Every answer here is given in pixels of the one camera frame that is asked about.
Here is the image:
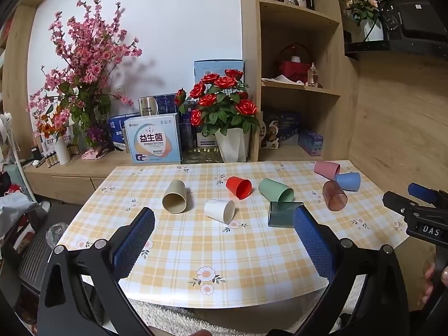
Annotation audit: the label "green cup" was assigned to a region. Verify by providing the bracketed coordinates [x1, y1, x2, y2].
[258, 178, 295, 204]

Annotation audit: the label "white shaggy rug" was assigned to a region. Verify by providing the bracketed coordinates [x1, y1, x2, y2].
[129, 276, 366, 334]

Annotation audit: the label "row of small brown bottles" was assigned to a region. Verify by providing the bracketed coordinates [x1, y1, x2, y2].
[38, 150, 78, 168]

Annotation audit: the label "light blue flat box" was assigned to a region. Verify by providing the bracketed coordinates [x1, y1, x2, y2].
[194, 59, 245, 90]

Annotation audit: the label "wooden shelf unit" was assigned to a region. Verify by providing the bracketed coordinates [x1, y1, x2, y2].
[239, 0, 365, 163]

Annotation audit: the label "pink cup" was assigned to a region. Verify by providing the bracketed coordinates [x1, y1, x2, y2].
[314, 161, 341, 182]

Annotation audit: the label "brown translucent cup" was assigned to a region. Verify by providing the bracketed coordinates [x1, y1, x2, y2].
[322, 180, 348, 212]

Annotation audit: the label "tall white vase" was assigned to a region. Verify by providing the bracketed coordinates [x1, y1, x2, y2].
[55, 135, 71, 165]

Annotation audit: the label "dark blue tall box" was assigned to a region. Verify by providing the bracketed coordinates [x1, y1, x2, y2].
[178, 101, 197, 148]

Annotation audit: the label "small white box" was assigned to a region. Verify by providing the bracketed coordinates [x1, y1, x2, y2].
[196, 130, 220, 148]

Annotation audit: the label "red cup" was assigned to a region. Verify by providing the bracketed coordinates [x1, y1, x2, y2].
[226, 176, 253, 201]

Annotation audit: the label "dark blue patterned box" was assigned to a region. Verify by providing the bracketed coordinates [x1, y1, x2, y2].
[155, 93, 179, 116]

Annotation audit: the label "gold patterned tray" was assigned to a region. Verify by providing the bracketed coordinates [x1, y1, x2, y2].
[183, 147, 225, 164]

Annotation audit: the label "clear plastic bag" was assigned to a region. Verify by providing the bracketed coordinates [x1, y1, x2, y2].
[45, 222, 69, 250]

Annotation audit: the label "person's right hand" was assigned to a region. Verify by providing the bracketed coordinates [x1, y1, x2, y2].
[421, 260, 448, 306]

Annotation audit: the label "blue cup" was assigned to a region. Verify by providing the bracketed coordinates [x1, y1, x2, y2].
[334, 172, 361, 192]

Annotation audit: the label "white cup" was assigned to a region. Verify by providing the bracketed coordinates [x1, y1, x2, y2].
[204, 199, 236, 225]

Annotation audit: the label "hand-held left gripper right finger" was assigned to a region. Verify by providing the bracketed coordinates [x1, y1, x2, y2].
[293, 205, 411, 336]

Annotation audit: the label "white faceted flower pot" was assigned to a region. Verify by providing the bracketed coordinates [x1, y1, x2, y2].
[214, 127, 251, 164]

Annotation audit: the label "red gift basket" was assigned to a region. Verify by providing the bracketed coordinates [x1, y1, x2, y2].
[277, 43, 313, 83]

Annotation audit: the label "silver metal tin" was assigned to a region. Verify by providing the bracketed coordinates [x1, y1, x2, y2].
[138, 96, 157, 117]

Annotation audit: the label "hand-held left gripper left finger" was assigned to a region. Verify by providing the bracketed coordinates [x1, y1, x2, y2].
[37, 207, 155, 336]

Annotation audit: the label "white box with blue print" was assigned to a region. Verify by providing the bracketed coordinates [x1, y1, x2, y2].
[108, 113, 141, 152]

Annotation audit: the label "stack of papers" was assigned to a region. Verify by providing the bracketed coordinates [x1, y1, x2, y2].
[261, 74, 306, 86]

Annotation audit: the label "large white blue box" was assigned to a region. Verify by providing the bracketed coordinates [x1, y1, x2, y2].
[125, 113, 183, 165]

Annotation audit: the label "pink rose plant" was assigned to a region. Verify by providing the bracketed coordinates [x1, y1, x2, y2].
[346, 0, 388, 28]

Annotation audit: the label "yellow checked floral tablecloth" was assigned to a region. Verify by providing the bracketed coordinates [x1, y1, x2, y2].
[56, 160, 418, 311]

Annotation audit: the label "glass perfume bottle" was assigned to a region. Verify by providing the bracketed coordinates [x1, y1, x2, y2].
[305, 62, 321, 88]

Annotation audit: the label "white round flower pot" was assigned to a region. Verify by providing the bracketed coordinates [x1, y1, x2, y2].
[363, 17, 386, 41]

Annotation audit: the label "red rose plant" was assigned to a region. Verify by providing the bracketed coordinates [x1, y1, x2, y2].
[174, 69, 260, 137]

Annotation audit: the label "small blue purple box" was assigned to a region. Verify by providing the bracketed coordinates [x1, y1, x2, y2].
[298, 129, 325, 157]

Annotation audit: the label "dark teal translucent cup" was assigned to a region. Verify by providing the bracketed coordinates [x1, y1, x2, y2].
[268, 201, 304, 228]

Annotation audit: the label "wooden low cabinet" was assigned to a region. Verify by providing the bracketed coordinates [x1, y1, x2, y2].
[22, 143, 316, 208]

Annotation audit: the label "pink blossom branches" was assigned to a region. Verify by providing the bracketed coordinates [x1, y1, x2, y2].
[27, 0, 143, 149]

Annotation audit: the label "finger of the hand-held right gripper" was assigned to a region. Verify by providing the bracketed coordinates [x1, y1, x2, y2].
[382, 191, 419, 218]
[408, 182, 448, 206]

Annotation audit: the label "beige cup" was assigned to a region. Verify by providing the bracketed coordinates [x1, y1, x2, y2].
[162, 179, 192, 214]

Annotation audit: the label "pink face mask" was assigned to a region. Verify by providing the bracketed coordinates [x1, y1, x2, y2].
[81, 146, 116, 161]

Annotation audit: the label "dark blue illustrated box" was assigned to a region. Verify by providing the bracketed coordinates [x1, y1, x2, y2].
[260, 109, 302, 150]

